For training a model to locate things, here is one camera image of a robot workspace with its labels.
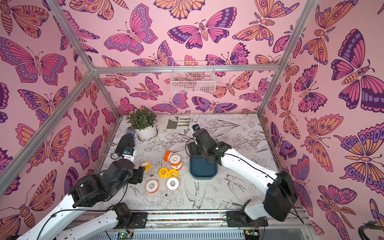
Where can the yellow tape roll right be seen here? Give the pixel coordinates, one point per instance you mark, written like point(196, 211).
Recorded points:
point(173, 173)

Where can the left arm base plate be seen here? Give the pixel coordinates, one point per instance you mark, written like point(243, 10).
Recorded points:
point(135, 220)

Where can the orange rim white tape roll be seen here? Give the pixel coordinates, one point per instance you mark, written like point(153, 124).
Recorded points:
point(152, 186)

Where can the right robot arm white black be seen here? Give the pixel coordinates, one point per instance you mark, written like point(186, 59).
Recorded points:
point(278, 189)

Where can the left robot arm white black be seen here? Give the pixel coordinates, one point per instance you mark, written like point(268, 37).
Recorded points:
point(87, 192)

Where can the folded green white cloth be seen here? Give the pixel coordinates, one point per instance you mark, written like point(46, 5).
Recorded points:
point(174, 122)

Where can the yellow tape roll left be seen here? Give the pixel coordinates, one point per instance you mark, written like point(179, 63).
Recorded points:
point(163, 173)

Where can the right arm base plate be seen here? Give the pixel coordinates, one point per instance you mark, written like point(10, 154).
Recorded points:
point(239, 219)

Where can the white tape roll front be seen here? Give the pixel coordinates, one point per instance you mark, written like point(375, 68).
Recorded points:
point(173, 183)

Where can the teal plastic storage box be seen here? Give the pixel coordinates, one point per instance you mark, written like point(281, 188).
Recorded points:
point(201, 168)

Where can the small yellow white tape roll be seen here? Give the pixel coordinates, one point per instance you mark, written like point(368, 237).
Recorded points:
point(147, 166)

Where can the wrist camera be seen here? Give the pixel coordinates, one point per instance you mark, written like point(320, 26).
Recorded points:
point(129, 154)
point(196, 128)

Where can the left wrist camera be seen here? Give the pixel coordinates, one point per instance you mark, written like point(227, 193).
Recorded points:
point(129, 154)

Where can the potted green plant white pot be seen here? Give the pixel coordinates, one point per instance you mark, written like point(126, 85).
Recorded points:
point(143, 122)

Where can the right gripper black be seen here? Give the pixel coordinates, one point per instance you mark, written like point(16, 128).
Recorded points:
point(207, 154)

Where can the white wire basket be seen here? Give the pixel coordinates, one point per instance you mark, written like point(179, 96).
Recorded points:
point(193, 77)

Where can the aluminium front rail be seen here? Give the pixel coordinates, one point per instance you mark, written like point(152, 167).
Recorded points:
point(210, 225)

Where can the black work glove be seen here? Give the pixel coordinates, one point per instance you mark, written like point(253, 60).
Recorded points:
point(126, 141)

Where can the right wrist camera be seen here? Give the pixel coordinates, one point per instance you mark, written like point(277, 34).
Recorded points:
point(196, 128)

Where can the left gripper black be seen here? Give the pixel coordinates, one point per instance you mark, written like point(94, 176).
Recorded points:
point(138, 175)

